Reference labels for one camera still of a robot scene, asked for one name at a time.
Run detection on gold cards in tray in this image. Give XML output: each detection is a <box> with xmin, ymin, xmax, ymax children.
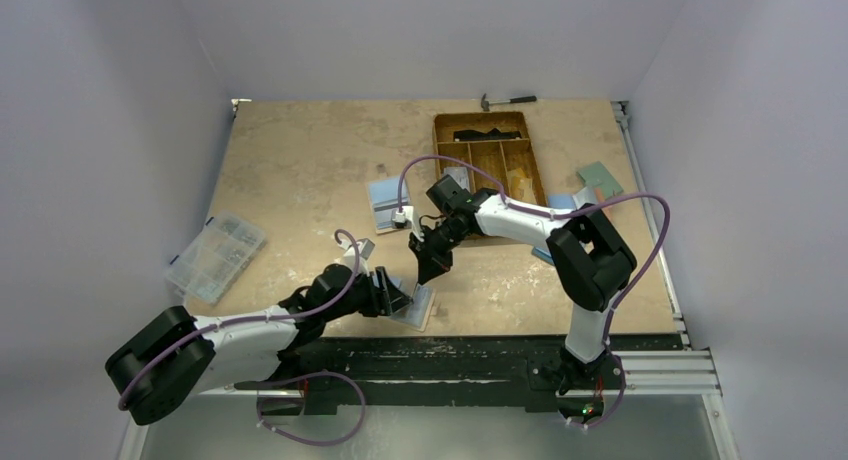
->
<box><xmin>507</xmin><ymin>167</ymin><xmax>537</xmax><ymax>204</ymax></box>

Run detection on black object in tray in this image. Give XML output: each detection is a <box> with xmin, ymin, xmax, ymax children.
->
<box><xmin>453</xmin><ymin>128</ymin><xmax>522</xmax><ymax>142</ymax></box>

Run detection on green card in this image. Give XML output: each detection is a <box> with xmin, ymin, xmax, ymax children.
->
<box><xmin>577</xmin><ymin>161</ymin><xmax>624</xmax><ymax>201</ymax></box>

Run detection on clear plastic screw box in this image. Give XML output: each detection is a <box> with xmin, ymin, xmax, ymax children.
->
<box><xmin>165</xmin><ymin>210</ymin><xmax>266</xmax><ymax>306</ymax></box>

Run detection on hammer with black handle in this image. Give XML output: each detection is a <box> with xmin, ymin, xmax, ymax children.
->
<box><xmin>480</xmin><ymin>94</ymin><xmax>538</xmax><ymax>112</ymax></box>

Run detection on black front rail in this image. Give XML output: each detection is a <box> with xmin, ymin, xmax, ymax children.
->
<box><xmin>231</xmin><ymin>334</ymin><xmax>690</xmax><ymax>417</ymax></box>

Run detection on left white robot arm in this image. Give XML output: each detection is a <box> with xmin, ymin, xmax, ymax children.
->
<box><xmin>105</xmin><ymin>264</ymin><xmax>414</xmax><ymax>426</ymax></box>

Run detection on beige snap card holder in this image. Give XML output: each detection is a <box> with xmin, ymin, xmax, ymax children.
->
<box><xmin>389</xmin><ymin>276</ymin><xmax>436</xmax><ymax>332</ymax></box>

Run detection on silver cards in tray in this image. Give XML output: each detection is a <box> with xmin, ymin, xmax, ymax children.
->
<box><xmin>443</xmin><ymin>166</ymin><xmax>471</xmax><ymax>191</ymax></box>

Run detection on woven wicker tray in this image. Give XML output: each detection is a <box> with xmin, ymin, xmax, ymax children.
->
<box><xmin>433</xmin><ymin>111</ymin><xmax>548</xmax><ymax>207</ymax></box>

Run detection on open blue pink card holder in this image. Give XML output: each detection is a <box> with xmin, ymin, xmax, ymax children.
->
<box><xmin>546</xmin><ymin>185</ymin><xmax>624</xmax><ymax>210</ymax></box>

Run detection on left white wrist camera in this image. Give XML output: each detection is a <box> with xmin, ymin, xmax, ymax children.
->
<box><xmin>339</xmin><ymin>238</ymin><xmax>375</xmax><ymax>269</ymax></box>

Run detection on open beige card holder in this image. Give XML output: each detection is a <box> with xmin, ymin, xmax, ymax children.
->
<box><xmin>366</xmin><ymin>163</ymin><xmax>410</xmax><ymax>234</ymax></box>

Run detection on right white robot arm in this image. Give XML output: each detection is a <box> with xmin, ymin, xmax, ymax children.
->
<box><xmin>394</xmin><ymin>175</ymin><xmax>637</xmax><ymax>392</ymax></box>

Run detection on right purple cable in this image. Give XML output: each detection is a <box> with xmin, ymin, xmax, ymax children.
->
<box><xmin>396</xmin><ymin>154</ymin><xmax>672</xmax><ymax>432</ymax></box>

